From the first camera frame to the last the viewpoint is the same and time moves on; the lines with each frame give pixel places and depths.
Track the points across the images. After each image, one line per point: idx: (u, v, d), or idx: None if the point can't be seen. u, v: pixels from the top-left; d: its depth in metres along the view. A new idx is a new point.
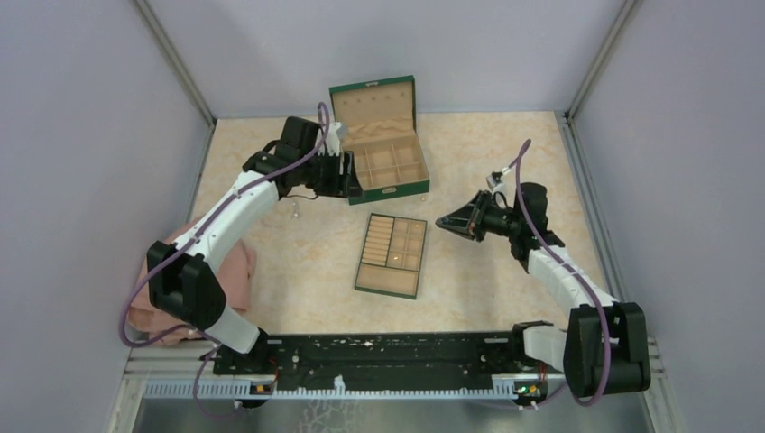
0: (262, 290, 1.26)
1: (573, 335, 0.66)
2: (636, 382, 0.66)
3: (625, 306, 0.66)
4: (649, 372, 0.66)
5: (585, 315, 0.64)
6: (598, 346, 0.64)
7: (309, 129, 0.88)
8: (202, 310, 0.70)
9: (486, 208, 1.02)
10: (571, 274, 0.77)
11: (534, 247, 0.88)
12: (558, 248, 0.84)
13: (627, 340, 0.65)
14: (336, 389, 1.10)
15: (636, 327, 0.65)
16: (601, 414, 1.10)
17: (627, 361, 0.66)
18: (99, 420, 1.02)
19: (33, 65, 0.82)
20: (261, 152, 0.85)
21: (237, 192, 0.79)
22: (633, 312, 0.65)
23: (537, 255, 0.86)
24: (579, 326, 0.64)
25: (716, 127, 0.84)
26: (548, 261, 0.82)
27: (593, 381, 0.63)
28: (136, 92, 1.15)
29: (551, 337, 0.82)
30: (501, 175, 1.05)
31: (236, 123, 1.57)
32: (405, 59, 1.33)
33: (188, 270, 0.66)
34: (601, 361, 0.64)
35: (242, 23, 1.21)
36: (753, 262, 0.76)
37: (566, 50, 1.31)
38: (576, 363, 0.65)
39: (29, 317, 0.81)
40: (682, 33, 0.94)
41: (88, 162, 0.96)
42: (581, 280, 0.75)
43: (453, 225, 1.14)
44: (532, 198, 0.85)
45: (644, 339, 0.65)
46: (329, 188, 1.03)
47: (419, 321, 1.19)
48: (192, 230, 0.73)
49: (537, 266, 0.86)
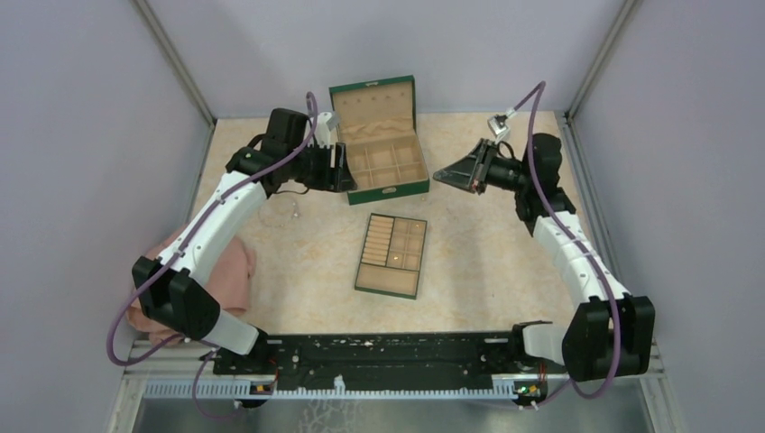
0: (262, 290, 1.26)
1: (578, 325, 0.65)
2: (634, 368, 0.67)
3: (636, 299, 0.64)
4: (648, 361, 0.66)
5: (594, 311, 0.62)
6: (604, 341, 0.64)
7: (296, 123, 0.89)
8: (194, 320, 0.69)
9: (490, 161, 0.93)
10: (582, 256, 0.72)
11: (542, 214, 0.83)
12: (566, 216, 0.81)
13: (631, 331, 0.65)
14: (336, 389, 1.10)
15: (646, 322, 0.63)
16: (602, 414, 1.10)
17: (629, 350, 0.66)
18: (98, 421, 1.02)
19: (32, 63, 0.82)
20: (245, 150, 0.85)
21: (221, 197, 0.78)
22: (643, 308, 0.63)
23: (545, 225, 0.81)
24: (587, 324, 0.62)
25: (715, 128, 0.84)
26: (556, 233, 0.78)
27: (593, 367, 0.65)
28: (136, 93, 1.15)
29: (551, 330, 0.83)
30: (505, 117, 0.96)
31: (236, 123, 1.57)
32: (405, 59, 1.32)
33: (173, 285, 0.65)
34: (603, 352, 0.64)
35: (241, 23, 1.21)
36: (754, 263, 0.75)
37: (567, 50, 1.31)
38: (578, 353, 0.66)
39: (29, 317, 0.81)
40: (682, 33, 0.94)
41: (87, 162, 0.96)
42: (595, 266, 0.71)
43: (455, 179, 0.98)
44: (546, 155, 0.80)
45: (649, 334, 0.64)
46: (320, 182, 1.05)
47: (419, 321, 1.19)
48: (176, 244, 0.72)
49: (545, 236, 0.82)
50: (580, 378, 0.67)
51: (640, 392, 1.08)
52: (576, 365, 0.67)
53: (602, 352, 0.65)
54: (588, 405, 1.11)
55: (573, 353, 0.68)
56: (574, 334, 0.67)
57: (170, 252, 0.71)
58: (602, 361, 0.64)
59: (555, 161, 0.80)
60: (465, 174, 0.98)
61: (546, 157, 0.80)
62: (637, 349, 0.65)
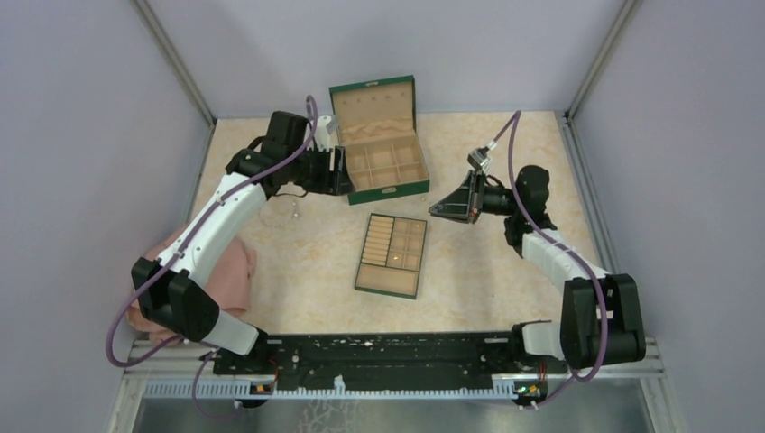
0: (262, 290, 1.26)
1: (568, 307, 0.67)
2: (632, 353, 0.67)
3: (618, 277, 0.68)
4: (644, 344, 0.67)
5: (578, 286, 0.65)
6: (594, 317, 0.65)
7: (296, 124, 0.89)
8: (193, 322, 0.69)
9: (483, 190, 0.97)
10: (565, 253, 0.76)
11: (527, 230, 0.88)
12: (552, 230, 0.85)
13: (621, 310, 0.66)
14: (336, 389, 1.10)
15: (630, 296, 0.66)
16: (601, 414, 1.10)
17: (622, 331, 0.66)
18: (98, 421, 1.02)
19: (32, 63, 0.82)
20: (245, 151, 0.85)
21: (220, 198, 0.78)
22: (625, 282, 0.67)
23: (529, 238, 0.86)
24: (574, 298, 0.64)
25: (715, 128, 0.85)
26: (540, 243, 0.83)
27: (590, 352, 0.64)
28: (136, 92, 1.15)
29: (549, 327, 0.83)
30: (487, 150, 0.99)
31: (236, 123, 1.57)
32: (406, 59, 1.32)
33: (173, 286, 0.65)
34: (596, 331, 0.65)
35: (242, 23, 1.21)
36: (754, 263, 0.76)
37: (567, 50, 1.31)
38: (572, 337, 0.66)
39: (30, 316, 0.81)
40: (682, 33, 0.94)
41: (87, 162, 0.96)
42: (575, 255, 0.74)
43: (451, 212, 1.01)
44: (534, 190, 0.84)
45: (637, 309, 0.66)
46: (319, 185, 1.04)
47: (419, 321, 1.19)
48: (176, 244, 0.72)
49: (530, 249, 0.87)
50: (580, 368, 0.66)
51: (640, 392, 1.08)
52: (573, 353, 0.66)
53: (594, 332, 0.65)
54: (588, 405, 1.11)
55: (567, 339, 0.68)
56: (566, 319, 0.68)
57: (170, 253, 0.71)
58: (596, 342, 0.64)
59: (543, 194, 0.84)
60: (461, 205, 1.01)
61: (535, 193, 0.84)
62: (628, 327, 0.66)
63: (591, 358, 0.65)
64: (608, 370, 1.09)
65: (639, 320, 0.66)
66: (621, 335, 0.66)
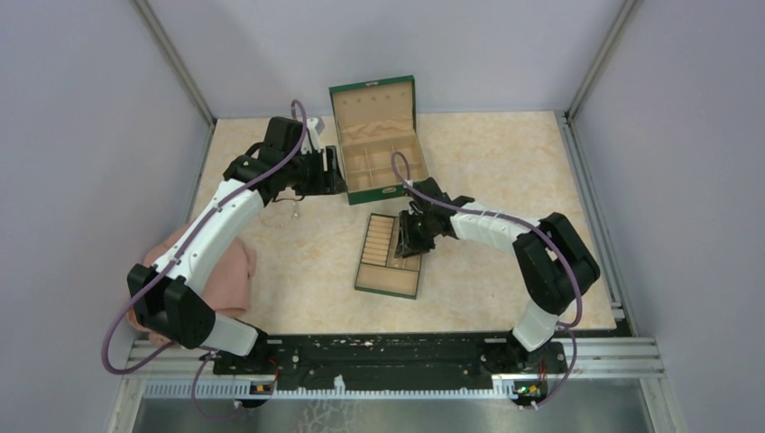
0: (262, 290, 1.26)
1: (529, 266, 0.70)
2: (592, 276, 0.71)
3: (551, 218, 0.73)
4: (595, 262, 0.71)
5: (528, 244, 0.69)
6: (551, 261, 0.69)
7: (292, 130, 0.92)
8: (189, 329, 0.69)
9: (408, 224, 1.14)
10: (496, 218, 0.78)
11: (452, 214, 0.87)
12: (470, 204, 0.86)
13: (566, 244, 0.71)
14: (336, 389, 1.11)
15: (566, 229, 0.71)
16: (603, 414, 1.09)
17: (576, 261, 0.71)
18: (99, 421, 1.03)
19: (32, 64, 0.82)
20: (243, 157, 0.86)
21: (217, 204, 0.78)
22: (558, 221, 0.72)
23: (458, 219, 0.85)
24: (529, 253, 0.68)
25: (716, 128, 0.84)
26: (468, 218, 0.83)
27: (562, 292, 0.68)
28: (136, 94, 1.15)
29: (531, 310, 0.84)
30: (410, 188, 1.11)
31: (235, 123, 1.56)
32: (405, 59, 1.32)
33: (169, 294, 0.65)
34: (558, 272, 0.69)
35: (241, 23, 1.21)
36: (754, 264, 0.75)
37: (568, 50, 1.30)
38: (541, 289, 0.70)
39: (28, 316, 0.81)
40: (683, 33, 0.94)
41: (87, 162, 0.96)
42: (507, 216, 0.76)
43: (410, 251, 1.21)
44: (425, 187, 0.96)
45: (577, 239, 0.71)
46: (316, 187, 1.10)
47: (419, 321, 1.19)
48: (172, 251, 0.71)
49: (464, 228, 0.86)
50: (557, 309, 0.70)
51: (640, 392, 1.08)
52: (548, 301, 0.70)
53: (557, 273, 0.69)
54: (589, 406, 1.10)
55: (539, 292, 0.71)
56: (529, 274, 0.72)
57: (166, 260, 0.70)
58: (564, 282, 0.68)
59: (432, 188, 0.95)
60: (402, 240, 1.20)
61: (425, 187, 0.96)
62: (580, 257, 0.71)
63: (564, 298, 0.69)
64: (607, 369, 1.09)
65: (583, 248, 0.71)
66: (576, 264, 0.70)
